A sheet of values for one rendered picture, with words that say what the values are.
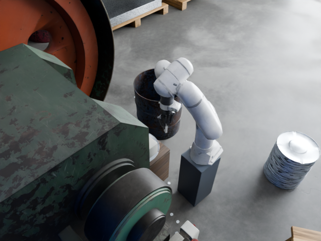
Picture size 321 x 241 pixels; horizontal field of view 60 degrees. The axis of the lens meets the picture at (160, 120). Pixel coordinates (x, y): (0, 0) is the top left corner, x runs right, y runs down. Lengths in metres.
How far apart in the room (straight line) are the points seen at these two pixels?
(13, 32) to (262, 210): 1.88
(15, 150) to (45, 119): 0.08
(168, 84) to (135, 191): 0.87
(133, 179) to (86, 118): 0.15
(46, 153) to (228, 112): 2.37
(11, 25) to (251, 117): 2.25
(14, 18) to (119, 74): 2.25
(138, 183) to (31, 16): 0.66
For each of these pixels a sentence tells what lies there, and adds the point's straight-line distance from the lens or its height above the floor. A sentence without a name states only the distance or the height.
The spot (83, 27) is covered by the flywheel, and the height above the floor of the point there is 1.39.
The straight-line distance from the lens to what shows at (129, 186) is 0.53.
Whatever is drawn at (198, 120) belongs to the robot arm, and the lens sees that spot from 1.44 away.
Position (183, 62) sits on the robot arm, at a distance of 1.35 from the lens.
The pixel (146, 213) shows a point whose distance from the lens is 0.56.
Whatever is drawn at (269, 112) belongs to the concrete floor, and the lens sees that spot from 2.89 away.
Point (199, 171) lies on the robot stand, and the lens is 1.73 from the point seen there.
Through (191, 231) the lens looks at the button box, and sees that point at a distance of 1.36.
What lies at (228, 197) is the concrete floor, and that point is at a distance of 2.19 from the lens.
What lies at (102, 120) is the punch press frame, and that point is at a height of 1.50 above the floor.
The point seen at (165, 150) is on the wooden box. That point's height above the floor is 0.35.
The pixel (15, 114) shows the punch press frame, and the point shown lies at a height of 1.50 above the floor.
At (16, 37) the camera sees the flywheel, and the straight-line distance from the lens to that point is 1.00.
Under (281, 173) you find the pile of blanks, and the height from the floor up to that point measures 0.16.
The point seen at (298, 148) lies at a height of 0.35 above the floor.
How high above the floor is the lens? 1.88
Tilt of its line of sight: 46 degrees down
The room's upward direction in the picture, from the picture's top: 1 degrees clockwise
